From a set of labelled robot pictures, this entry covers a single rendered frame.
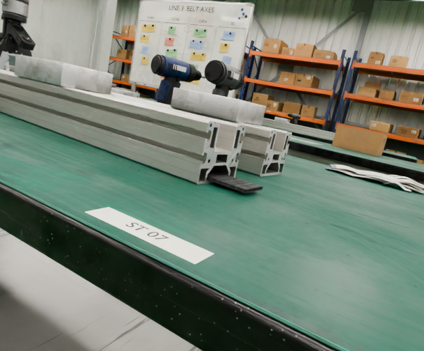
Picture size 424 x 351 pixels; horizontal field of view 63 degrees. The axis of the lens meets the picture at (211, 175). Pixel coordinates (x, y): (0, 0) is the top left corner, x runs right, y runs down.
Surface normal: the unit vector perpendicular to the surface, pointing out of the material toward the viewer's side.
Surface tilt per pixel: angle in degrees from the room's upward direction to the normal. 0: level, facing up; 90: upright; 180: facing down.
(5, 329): 0
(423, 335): 0
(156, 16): 90
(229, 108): 90
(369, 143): 89
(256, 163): 90
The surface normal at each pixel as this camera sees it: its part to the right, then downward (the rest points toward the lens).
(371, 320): 0.20, -0.96
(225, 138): -0.56, 0.05
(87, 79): 0.81, 0.27
